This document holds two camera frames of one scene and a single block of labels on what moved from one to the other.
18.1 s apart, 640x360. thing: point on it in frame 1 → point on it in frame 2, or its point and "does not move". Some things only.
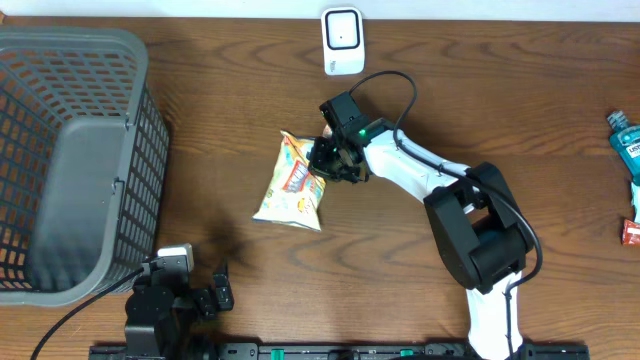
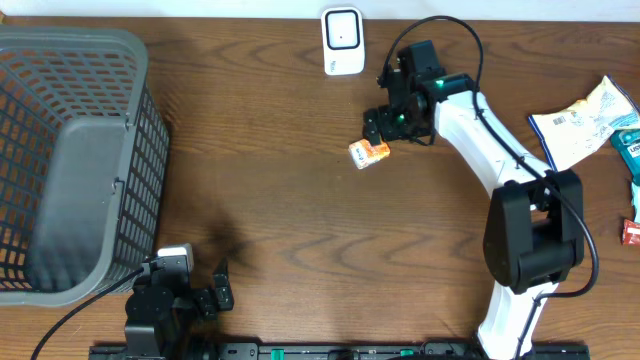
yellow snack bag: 295,194 → 571,137
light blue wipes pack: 635,196 does not move
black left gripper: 223,290 does not move
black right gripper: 314,161 → 369,126
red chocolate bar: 630,233 does not move
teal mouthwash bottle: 625,142 does not move
